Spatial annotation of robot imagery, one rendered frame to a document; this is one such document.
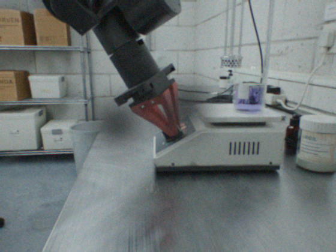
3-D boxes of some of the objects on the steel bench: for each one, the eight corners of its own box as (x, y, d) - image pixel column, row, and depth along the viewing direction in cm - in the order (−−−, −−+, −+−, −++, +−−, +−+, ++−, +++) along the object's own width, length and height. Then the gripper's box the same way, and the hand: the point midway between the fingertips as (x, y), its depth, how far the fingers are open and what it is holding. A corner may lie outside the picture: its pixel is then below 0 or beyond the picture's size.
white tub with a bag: (152, 91, 145) (151, 47, 140) (141, 88, 157) (141, 48, 152) (176, 90, 151) (177, 48, 146) (165, 87, 163) (165, 48, 158)
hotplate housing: (153, 174, 44) (152, 123, 42) (153, 147, 56) (153, 107, 54) (297, 172, 45) (302, 122, 43) (264, 146, 57) (268, 107, 55)
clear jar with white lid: (298, 157, 51) (303, 113, 49) (338, 164, 48) (345, 117, 46) (291, 168, 46) (297, 119, 44) (336, 177, 43) (344, 124, 41)
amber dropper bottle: (289, 151, 54) (293, 115, 52) (281, 146, 57) (284, 111, 55) (304, 150, 55) (308, 114, 53) (295, 146, 57) (299, 111, 56)
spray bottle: (226, 90, 147) (227, 69, 145) (225, 90, 151) (227, 69, 148) (233, 90, 147) (235, 69, 144) (233, 90, 150) (234, 69, 148)
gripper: (125, 49, 48) (170, 126, 52) (89, 65, 40) (146, 156, 43) (156, 29, 45) (202, 113, 48) (123, 42, 36) (182, 143, 40)
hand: (173, 129), depth 46 cm, fingers closed, pressing on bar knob
